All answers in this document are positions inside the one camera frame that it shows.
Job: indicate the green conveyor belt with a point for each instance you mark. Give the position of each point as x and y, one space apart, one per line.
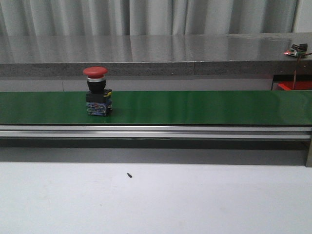
161 108

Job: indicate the grey curtain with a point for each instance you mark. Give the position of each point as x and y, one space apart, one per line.
145 17

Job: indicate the aluminium conveyor side rail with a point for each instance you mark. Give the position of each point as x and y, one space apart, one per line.
145 131

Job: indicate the grey stone back bench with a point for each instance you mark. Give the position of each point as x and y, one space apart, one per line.
168 55

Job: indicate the red plastic bin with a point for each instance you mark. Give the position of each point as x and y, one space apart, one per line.
288 86

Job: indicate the small green circuit board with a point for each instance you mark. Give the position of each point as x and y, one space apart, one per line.
297 50

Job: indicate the red mushroom push button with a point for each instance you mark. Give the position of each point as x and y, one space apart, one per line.
98 98

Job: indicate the grey conveyor support leg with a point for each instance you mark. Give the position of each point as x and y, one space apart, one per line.
308 144

